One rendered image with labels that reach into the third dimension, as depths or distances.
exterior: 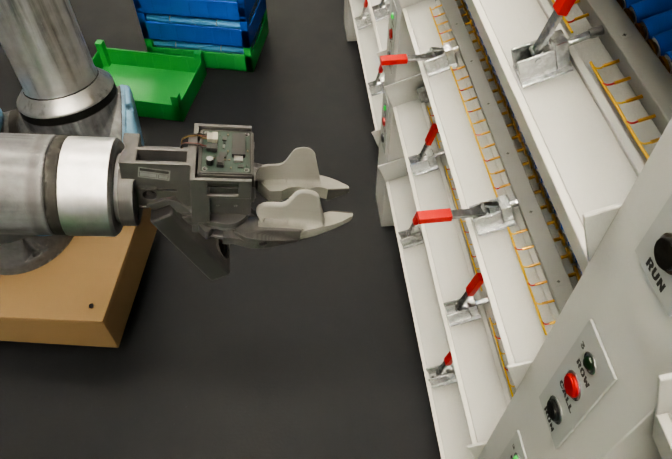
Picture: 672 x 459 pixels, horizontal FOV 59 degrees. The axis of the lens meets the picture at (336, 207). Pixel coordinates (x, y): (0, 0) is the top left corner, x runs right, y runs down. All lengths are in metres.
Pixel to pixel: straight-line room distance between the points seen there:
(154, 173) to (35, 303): 0.65
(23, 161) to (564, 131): 0.43
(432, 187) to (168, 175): 0.50
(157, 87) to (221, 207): 1.19
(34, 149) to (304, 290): 0.77
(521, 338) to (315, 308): 0.68
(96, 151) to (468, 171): 0.39
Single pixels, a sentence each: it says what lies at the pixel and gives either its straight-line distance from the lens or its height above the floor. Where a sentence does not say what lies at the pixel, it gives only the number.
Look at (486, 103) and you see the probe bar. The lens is 0.73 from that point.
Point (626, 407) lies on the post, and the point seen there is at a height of 0.71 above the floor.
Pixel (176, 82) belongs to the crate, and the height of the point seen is 0.00.
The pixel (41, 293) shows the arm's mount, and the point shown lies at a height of 0.15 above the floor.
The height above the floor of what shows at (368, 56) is 0.16.
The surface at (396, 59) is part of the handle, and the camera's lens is 0.81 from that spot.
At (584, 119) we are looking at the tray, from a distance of 0.48.
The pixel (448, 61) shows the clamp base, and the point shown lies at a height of 0.56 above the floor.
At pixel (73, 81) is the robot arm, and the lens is 0.99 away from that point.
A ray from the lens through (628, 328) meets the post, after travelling 0.38.
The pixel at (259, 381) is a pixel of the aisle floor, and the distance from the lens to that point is 1.15.
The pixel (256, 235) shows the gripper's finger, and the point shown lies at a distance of 0.55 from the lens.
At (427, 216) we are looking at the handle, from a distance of 0.62.
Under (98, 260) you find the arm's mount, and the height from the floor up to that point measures 0.16.
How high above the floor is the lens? 1.04
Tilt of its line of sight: 50 degrees down
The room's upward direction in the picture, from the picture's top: straight up
